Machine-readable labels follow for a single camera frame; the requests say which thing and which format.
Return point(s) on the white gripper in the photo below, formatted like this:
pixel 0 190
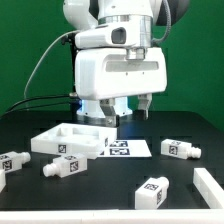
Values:
pixel 106 73

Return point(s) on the white square table top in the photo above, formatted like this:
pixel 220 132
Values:
pixel 68 139

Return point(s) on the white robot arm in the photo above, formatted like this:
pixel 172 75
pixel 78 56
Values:
pixel 141 15

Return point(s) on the paper sheet with markers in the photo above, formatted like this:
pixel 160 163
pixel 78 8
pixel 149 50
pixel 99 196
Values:
pixel 127 148

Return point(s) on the white obstacle right bar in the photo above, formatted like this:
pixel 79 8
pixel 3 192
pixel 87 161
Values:
pixel 210 190

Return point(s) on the white obstacle bar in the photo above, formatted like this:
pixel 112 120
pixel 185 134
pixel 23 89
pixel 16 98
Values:
pixel 185 216
pixel 2 179
pixel 210 190

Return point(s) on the white obstacle left bar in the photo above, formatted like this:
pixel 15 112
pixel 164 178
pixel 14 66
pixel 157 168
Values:
pixel 2 179

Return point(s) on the white obstacle front bar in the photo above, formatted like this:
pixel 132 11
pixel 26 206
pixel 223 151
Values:
pixel 185 216

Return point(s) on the black camera stand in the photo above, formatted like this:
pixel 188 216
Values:
pixel 74 99

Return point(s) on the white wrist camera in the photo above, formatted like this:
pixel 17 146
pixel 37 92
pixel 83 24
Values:
pixel 109 35

